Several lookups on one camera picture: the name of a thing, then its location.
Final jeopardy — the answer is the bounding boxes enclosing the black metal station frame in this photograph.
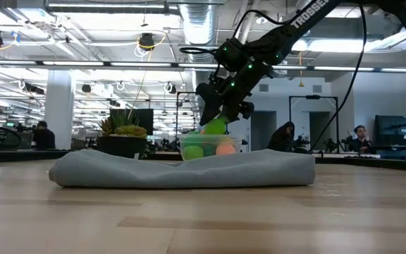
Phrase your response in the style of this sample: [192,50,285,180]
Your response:
[288,94,340,153]
[176,90,204,135]

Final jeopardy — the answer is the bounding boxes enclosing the white pillar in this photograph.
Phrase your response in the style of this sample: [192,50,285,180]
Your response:
[42,70,75,151]

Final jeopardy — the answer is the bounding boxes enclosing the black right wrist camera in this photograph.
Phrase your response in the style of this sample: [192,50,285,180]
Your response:
[239,101,255,120]

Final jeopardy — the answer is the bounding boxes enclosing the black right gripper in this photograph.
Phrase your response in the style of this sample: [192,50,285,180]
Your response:
[195,58,273,127]

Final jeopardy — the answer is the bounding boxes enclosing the yellow hanging cord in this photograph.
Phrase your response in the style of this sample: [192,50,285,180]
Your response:
[297,52,305,88]

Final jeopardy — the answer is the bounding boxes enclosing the peach coloured toy fruit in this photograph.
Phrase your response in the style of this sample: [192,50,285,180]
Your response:
[216,143,238,157]

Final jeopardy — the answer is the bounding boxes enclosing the light green toy leaf vegetable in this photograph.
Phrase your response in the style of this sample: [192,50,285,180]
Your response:
[182,131,204,147]

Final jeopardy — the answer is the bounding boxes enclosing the ribbed silver ventilation duct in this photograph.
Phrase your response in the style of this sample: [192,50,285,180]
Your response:
[178,3,218,110]

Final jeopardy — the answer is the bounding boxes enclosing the dark green toy pepper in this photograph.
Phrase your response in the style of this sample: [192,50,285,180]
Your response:
[202,143,218,157]

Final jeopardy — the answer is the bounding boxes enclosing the dark doorway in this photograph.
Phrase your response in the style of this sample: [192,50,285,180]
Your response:
[309,111,331,143]

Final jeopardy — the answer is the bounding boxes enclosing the succulents in black bowl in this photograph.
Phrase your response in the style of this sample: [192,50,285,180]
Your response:
[96,109,152,160]

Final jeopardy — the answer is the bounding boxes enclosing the grey folded cloth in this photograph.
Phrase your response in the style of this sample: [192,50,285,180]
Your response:
[48,148,316,189]

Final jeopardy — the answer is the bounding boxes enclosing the person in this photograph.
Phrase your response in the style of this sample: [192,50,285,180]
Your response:
[350,124,373,153]
[32,120,56,151]
[266,121,296,152]

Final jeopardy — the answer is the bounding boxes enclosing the clear plastic container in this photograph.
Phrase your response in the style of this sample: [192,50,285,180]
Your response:
[178,133,243,162]

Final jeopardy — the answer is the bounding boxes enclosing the light green toy apple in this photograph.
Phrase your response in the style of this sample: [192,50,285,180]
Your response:
[182,145,205,162]

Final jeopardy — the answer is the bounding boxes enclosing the light green toy cabbage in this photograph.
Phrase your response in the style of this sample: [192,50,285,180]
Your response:
[202,117,228,135]

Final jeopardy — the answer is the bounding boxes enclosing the thin black looped cable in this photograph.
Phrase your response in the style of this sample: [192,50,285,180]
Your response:
[179,9,285,56]

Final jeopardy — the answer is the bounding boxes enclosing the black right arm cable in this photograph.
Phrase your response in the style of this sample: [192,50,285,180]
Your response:
[308,3,368,153]

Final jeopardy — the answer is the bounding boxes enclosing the long LED light bar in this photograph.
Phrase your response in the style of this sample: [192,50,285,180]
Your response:
[0,59,406,73]

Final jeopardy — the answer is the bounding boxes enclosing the black background monitor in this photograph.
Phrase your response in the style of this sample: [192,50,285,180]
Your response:
[374,114,406,146]

